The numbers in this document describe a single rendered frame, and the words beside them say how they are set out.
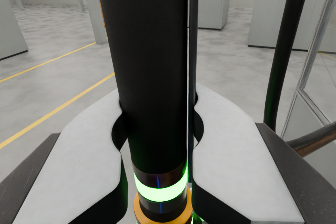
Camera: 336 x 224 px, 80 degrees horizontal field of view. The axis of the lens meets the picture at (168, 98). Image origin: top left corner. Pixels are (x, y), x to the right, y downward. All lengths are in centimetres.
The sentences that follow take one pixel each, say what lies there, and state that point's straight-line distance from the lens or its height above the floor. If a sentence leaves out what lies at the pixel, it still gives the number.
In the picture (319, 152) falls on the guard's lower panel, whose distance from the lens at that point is 145.
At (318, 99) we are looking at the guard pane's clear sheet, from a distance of 149.
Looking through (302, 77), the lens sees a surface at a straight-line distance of 163.
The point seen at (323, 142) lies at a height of 155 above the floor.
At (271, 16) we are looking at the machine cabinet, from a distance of 560.
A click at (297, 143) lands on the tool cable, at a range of 25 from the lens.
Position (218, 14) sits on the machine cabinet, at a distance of 733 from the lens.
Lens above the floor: 172
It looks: 32 degrees down
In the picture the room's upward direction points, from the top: 3 degrees counter-clockwise
